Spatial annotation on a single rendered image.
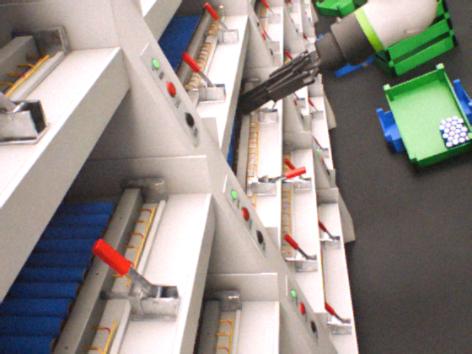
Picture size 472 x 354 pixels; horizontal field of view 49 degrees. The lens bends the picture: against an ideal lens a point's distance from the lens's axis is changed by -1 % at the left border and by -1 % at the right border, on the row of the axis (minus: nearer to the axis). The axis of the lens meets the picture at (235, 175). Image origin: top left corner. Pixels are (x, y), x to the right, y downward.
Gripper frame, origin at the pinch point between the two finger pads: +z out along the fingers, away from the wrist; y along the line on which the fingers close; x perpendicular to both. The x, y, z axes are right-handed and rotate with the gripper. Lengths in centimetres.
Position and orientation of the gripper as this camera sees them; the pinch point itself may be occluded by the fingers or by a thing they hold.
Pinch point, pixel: (254, 98)
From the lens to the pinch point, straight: 112.1
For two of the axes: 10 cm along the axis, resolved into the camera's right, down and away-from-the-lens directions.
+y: 0.8, -5.6, 8.3
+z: -8.1, 4.4, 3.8
